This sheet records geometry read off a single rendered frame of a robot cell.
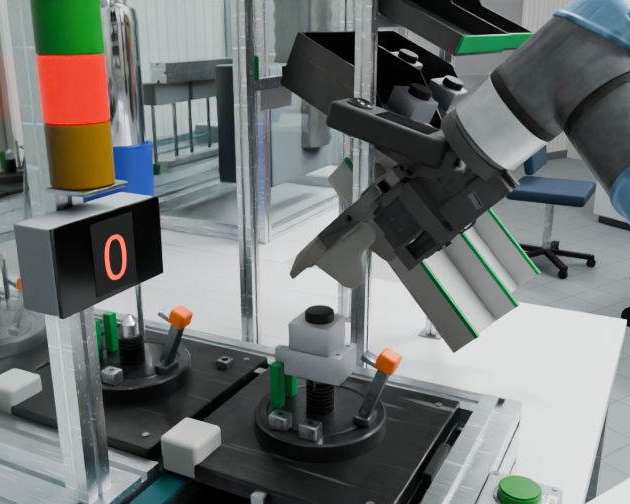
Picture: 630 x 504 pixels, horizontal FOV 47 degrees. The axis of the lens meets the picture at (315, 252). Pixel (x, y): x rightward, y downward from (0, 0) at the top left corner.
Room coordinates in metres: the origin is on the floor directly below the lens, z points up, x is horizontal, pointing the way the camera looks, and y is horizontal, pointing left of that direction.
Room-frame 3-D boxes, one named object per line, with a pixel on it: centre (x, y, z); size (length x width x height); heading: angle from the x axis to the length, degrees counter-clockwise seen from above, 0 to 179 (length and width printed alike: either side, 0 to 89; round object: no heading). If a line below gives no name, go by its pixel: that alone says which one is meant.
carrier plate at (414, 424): (0.69, -0.01, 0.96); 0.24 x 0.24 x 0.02; 63
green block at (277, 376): (0.69, 0.04, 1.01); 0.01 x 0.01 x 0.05; 63
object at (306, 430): (0.63, 0.00, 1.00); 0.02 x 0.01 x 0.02; 63
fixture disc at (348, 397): (0.69, -0.01, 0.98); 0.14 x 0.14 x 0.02
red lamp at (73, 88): (0.57, 0.19, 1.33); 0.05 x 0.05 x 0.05
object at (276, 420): (0.65, 0.03, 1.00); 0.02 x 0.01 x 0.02; 63
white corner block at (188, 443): (0.64, 0.13, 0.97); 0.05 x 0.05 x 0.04; 63
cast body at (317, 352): (0.69, 0.00, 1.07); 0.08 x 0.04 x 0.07; 63
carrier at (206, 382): (0.80, 0.22, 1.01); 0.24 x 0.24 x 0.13; 63
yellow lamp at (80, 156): (0.57, 0.19, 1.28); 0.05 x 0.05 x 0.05
